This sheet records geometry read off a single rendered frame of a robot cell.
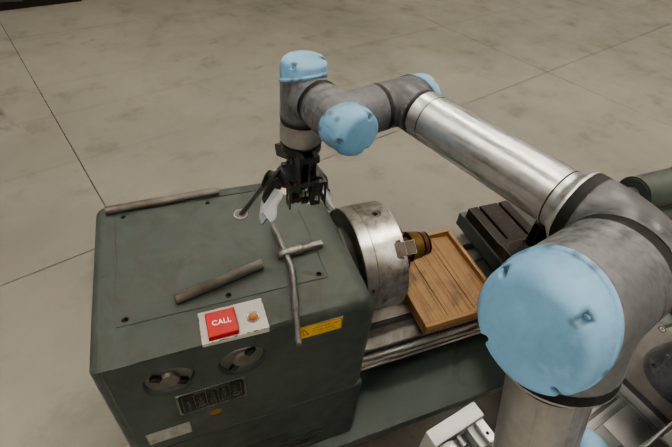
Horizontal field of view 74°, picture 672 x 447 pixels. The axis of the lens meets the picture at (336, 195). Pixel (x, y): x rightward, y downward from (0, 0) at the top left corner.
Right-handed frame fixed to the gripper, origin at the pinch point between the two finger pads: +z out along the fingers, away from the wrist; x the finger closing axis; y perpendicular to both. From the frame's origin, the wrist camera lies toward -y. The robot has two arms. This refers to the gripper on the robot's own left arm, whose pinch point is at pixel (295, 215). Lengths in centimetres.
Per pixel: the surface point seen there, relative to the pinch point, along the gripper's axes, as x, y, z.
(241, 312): -14.1, 8.8, 16.5
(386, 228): 28.0, -7.7, 19.0
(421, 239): 43, -10, 30
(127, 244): -35.7, -17.8, 16.5
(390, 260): 26.4, -0.5, 23.4
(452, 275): 61, -11, 54
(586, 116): 363, -205, 142
